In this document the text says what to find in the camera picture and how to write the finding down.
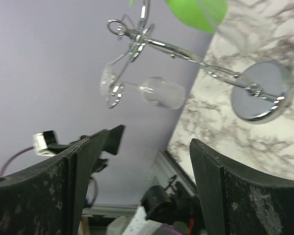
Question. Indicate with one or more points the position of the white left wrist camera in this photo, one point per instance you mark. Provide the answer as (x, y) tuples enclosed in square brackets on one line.
[(42, 140)]

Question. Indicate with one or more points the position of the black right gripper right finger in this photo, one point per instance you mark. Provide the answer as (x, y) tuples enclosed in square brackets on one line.
[(239, 200)]

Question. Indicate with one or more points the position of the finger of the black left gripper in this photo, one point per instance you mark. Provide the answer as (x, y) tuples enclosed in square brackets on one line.
[(107, 140)]

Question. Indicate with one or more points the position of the green plastic wine glass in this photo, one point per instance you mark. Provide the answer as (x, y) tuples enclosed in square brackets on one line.
[(186, 11)]

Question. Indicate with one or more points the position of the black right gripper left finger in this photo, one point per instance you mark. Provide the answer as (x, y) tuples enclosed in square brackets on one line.
[(47, 198)]

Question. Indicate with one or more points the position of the clear wine glass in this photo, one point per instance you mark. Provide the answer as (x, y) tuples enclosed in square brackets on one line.
[(217, 16), (155, 90)]

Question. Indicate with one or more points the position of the chrome wine glass rack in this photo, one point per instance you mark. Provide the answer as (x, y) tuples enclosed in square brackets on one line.
[(260, 93)]

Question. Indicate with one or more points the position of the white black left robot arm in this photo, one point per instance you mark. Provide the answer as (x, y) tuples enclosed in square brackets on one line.
[(163, 205)]

